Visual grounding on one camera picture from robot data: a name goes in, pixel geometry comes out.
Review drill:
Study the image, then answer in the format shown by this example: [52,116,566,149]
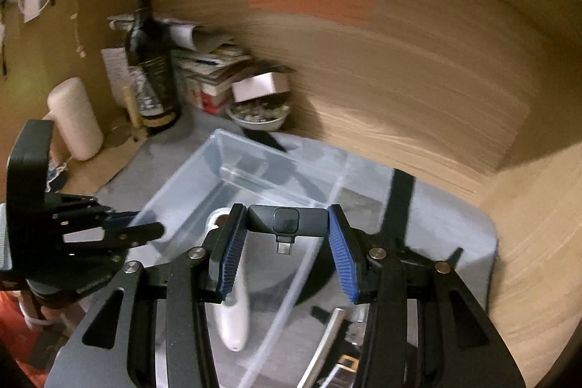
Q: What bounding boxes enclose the beige lip balm tube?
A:
[123,85,143,129]

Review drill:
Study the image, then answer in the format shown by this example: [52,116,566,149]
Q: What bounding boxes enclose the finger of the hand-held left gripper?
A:
[61,222,165,264]
[52,193,139,229]

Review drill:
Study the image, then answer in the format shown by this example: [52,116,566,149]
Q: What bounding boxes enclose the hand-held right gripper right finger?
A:
[326,203,528,388]

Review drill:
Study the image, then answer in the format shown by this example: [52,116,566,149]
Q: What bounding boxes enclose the round wire glasses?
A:
[104,117,148,148]

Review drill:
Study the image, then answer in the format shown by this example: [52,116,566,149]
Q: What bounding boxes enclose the stack of books and papers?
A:
[109,15,255,116]

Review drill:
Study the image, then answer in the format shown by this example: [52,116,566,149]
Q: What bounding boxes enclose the small white box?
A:
[231,72,292,102]

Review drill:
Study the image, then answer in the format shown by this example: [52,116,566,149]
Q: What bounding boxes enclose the dark wine bottle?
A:
[124,0,183,129]

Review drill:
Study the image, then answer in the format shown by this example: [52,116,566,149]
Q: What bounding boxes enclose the handwritten white note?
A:
[101,47,130,107]

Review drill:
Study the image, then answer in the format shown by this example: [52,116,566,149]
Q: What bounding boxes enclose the white handheld massager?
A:
[207,208,251,352]

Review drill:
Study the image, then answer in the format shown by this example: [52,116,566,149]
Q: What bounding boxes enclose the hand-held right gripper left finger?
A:
[45,203,249,388]

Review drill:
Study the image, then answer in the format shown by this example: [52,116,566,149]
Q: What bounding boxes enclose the silver metal piece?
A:
[295,308,346,388]

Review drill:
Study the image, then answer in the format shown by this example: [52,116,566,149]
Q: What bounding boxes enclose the grey patterned mat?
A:
[95,129,498,388]

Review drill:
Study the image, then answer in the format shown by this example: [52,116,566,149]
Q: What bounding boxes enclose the black and gold tube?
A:
[327,354,364,388]

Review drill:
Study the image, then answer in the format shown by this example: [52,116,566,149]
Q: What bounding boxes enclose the black USB dongle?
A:
[247,204,329,256]

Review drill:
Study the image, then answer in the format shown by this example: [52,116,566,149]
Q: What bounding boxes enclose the clear plastic storage box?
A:
[129,129,401,388]

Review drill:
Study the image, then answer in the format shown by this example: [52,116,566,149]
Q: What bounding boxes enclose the bowl of beads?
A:
[226,97,292,132]

